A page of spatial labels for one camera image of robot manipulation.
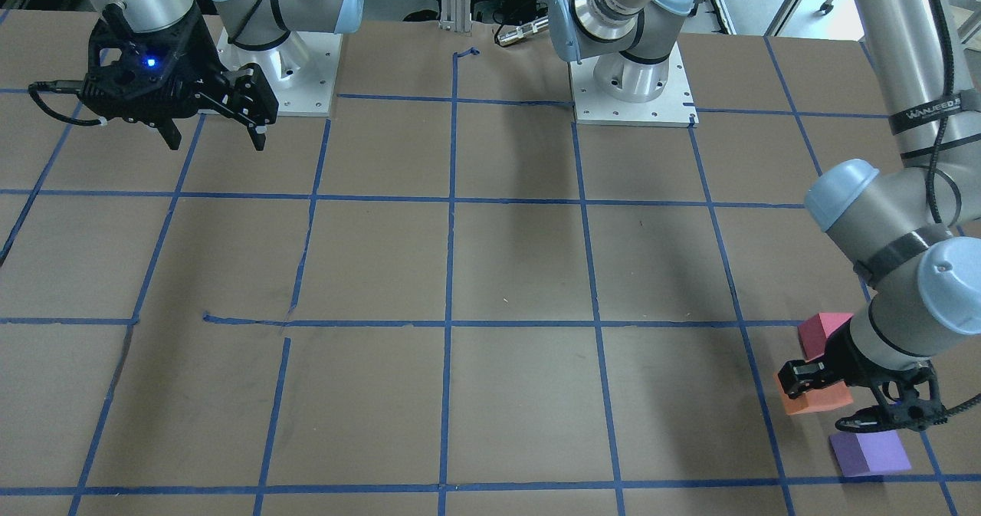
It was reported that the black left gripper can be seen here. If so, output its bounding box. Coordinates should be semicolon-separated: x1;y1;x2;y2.
777;320;942;433

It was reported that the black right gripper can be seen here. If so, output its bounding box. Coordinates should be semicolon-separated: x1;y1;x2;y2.
77;2;279;152

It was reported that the orange foam cube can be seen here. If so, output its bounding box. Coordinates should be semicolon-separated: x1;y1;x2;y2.
778;381;855;416

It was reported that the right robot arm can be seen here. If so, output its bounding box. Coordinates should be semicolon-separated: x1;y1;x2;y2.
67;0;364;150

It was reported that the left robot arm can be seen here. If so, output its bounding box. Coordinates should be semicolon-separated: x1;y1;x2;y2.
777;0;979;433

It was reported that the purple foam cube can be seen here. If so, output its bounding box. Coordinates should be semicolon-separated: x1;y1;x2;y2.
829;431;911;478

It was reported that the red foam cube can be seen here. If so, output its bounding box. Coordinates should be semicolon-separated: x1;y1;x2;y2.
796;312;854;361

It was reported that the silver metal cylinder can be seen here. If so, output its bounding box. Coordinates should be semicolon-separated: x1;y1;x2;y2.
494;16;550;48

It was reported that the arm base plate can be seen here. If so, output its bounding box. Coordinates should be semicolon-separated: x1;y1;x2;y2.
217;30;346;117
569;44;700;128

